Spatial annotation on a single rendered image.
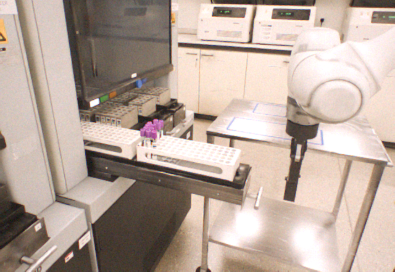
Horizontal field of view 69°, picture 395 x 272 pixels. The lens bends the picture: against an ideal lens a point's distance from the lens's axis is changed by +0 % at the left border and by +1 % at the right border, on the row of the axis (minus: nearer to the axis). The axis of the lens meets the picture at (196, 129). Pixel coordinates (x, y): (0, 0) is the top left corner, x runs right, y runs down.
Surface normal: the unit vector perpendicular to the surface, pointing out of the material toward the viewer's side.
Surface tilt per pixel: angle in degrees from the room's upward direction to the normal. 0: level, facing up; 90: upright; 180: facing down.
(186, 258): 0
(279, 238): 0
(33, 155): 90
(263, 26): 90
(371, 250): 0
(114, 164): 90
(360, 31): 90
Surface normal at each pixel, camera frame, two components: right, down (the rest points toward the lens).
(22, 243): 0.94, 0.16
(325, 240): 0.03, -0.92
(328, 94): -0.26, 0.51
